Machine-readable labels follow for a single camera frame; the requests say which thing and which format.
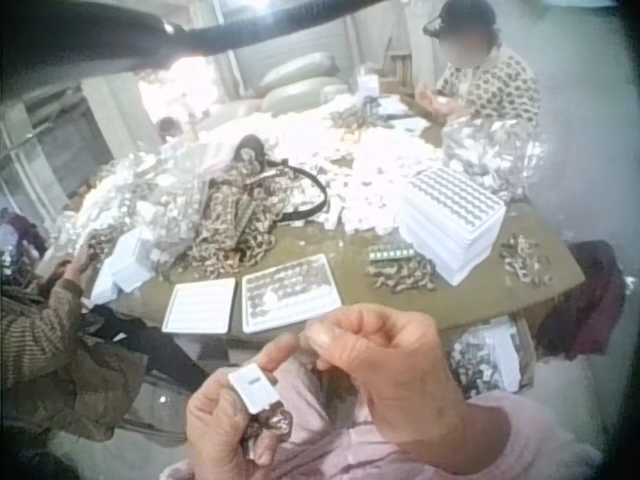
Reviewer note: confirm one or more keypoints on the person's left hand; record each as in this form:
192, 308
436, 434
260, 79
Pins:
225, 440

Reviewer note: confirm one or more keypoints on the small white boxes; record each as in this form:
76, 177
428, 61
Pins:
369, 82

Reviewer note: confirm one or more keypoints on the dark red cloth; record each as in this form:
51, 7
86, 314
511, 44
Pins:
585, 300

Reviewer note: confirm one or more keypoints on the heap of clear plastic bags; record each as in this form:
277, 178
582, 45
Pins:
125, 200

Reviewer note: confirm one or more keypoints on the empty white tray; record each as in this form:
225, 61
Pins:
200, 305

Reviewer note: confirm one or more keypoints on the carton of packed pieces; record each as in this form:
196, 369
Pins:
485, 357

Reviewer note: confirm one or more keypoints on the heap of white cards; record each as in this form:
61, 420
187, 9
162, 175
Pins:
370, 160

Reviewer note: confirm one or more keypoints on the small white card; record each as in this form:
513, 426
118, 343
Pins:
250, 387

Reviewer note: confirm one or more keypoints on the white foam box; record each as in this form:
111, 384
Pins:
130, 265

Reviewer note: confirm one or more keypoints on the clear bag of packed pieces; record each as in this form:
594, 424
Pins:
485, 155

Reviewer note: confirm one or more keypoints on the person's right hand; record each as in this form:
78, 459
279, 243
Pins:
405, 380

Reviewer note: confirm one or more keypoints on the stack of white trays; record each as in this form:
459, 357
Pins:
450, 220

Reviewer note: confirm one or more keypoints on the pale stuffed sacks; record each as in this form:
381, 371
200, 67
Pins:
295, 82

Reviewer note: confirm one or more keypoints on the green strip of parts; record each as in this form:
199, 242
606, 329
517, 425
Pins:
390, 252

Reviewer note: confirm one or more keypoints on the heap of dark pieces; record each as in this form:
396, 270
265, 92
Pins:
362, 117

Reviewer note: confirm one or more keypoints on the white tray with pieces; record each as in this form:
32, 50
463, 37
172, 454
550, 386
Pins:
292, 292

